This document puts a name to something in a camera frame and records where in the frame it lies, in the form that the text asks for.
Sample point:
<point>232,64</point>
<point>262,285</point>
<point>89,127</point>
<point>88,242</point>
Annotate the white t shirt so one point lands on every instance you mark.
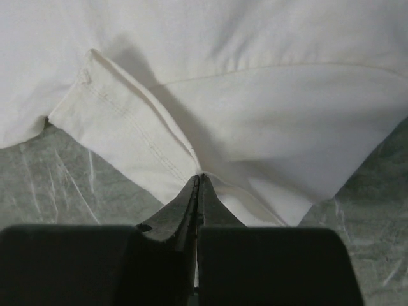
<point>278,101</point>

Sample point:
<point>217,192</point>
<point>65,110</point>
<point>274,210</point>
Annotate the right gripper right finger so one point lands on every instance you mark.
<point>241,265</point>

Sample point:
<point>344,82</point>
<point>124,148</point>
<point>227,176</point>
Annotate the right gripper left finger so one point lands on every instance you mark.
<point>151,263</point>

